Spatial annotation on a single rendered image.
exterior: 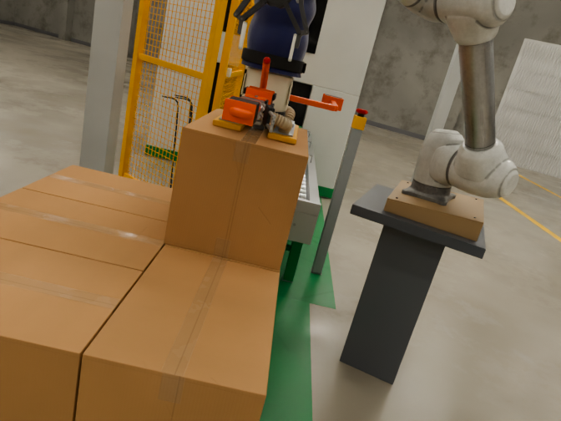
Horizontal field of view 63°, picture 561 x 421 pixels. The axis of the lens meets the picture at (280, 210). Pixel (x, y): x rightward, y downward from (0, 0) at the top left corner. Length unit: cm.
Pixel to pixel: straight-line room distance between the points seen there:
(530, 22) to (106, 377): 1276
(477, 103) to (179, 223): 104
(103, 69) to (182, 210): 160
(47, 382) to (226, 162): 76
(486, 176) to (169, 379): 123
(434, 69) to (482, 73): 1153
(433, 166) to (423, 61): 1135
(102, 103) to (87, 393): 213
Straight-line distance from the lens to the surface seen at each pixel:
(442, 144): 187
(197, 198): 150
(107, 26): 296
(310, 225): 219
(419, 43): 1322
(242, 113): 107
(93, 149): 307
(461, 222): 180
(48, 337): 113
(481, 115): 166
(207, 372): 106
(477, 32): 152
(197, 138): 145
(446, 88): 510
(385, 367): 215
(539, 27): 1324
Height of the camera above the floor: 121
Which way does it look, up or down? 18 degrees down
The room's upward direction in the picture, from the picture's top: 14 degrees clockwise
